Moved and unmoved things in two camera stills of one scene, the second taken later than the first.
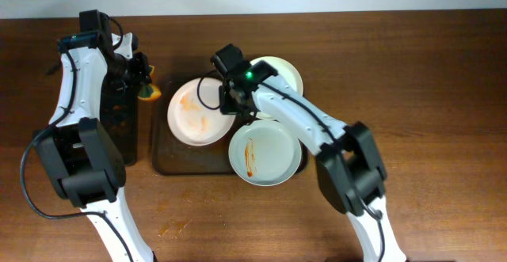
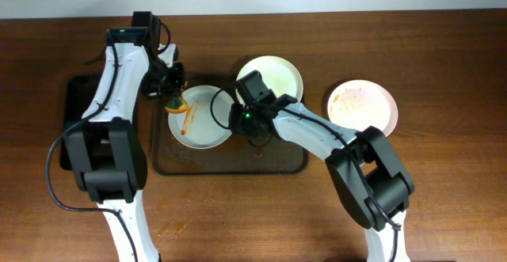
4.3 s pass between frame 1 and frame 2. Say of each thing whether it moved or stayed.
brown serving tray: stayed
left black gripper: moved
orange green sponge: moved
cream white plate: stayed
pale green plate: moved
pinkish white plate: moved
